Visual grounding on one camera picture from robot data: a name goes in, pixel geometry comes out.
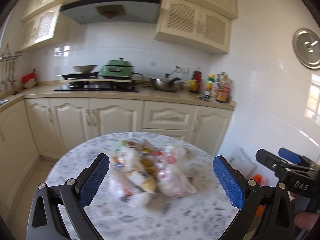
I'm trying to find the clear plastic bag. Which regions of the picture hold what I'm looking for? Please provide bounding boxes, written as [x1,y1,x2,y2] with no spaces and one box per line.
[155,144,197,198]

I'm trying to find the hanging utensil rack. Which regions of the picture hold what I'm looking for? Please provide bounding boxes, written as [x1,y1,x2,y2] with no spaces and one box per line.
[1,43,23,91]

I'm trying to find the range hood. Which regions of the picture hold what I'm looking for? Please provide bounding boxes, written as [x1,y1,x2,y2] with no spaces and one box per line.
[60,0,161,25]

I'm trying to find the upper left lattice cabinet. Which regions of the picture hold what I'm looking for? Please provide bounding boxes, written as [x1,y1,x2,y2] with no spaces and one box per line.
[19,4,62,51]

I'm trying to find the right hand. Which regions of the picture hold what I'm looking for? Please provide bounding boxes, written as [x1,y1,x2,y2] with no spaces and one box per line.
[294,212,319,231]

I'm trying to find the dark soy sauce bottle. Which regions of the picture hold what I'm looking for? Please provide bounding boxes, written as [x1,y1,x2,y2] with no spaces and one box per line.
[188,67,202,94]

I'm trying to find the upper right lattice cabinet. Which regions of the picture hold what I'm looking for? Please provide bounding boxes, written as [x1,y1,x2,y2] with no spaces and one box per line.
[155,0,231,54]

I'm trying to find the green electric cooker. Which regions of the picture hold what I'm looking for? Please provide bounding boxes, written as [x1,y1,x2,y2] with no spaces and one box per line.
[99,57,133,79]

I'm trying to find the black gas stove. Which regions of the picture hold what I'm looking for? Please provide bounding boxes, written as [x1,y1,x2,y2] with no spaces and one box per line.
[54,81,138,93]

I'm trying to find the white rice sack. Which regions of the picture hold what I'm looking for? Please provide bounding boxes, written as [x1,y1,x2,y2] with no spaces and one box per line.
[227,146,257,178]

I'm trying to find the red container on bowl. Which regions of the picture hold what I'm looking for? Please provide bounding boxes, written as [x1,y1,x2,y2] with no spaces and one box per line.
[21,72,36,83]

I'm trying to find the lattice cabinet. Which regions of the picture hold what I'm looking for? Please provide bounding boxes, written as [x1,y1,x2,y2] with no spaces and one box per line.
[155,0,231,54]
[19,4,62,51]

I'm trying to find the cluster of condiment bottles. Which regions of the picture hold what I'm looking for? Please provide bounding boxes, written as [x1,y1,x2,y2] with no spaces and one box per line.
[203,72,231,103]

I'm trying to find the round table floral tablecloth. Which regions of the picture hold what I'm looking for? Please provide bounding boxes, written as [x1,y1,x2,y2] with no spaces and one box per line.
[46,132,237,239]

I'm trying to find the steel wok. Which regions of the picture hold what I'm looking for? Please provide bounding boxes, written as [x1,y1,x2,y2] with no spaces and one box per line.
[150,77,183,92]

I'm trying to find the lower cream kitchen cabinets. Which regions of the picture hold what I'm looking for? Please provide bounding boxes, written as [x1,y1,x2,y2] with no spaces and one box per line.
[1,98,235,216]

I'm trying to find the wall power socket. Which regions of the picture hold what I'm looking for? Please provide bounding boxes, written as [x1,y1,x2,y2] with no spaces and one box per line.
[175,66,189,75]

